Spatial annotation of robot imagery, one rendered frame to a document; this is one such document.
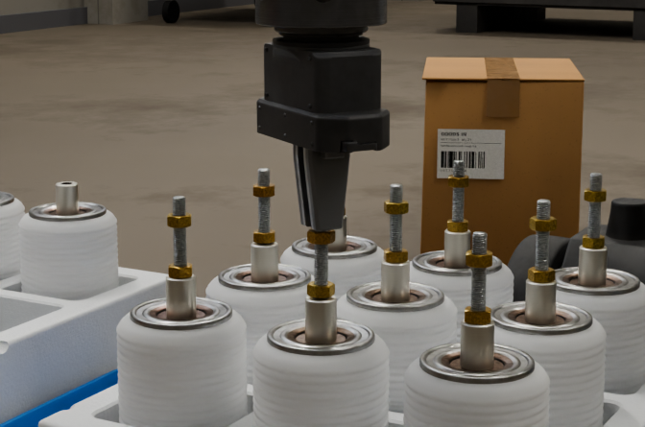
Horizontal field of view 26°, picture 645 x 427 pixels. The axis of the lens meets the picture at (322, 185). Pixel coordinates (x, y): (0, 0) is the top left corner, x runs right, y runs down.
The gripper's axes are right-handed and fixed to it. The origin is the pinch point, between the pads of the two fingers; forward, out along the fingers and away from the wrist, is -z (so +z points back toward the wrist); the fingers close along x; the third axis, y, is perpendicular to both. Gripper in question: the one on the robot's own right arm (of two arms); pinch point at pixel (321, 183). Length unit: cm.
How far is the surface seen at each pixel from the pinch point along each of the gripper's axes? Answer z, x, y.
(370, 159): -37, 182, -109
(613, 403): -18.4, -4.4, -22.7
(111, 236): -13.1, 44.6, -0.4
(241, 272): -10.8, 18.2, -2.2
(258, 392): -14.2, 0.1, 4.9
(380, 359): -11.8, -3.9, -2.5
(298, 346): -10.8, -1.6, 2.7
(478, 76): -6, 91, -75
